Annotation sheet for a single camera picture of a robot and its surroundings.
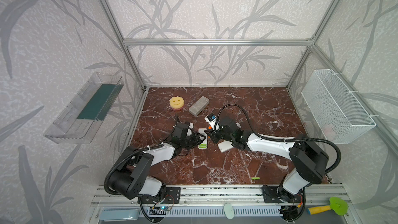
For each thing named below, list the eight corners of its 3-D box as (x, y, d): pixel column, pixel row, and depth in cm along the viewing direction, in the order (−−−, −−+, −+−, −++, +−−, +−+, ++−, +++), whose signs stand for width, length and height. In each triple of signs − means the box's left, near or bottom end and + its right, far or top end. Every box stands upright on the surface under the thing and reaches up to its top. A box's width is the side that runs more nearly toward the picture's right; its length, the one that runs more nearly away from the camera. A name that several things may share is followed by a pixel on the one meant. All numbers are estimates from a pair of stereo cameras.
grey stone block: (188, 112, 108) (188, 109, 105) (202, 98, 116) (202, 95, 114) (196, 117, 106) (196, 114, 103) (209, 102, 114) (209, 99, 111)
